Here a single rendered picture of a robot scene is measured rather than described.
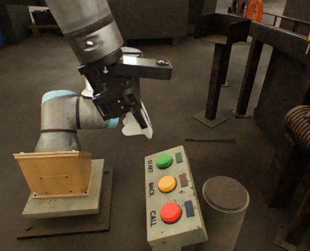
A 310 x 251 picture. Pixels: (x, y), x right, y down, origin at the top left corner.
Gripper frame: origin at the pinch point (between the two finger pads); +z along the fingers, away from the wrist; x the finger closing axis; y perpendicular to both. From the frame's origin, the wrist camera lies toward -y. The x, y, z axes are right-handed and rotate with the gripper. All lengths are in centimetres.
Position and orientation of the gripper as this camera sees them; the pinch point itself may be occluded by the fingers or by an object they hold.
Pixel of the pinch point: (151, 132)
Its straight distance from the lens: 55.4
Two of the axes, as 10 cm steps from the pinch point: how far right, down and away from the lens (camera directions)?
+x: 0.7, 5.5, -8.3
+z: 3.4, 7.7, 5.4
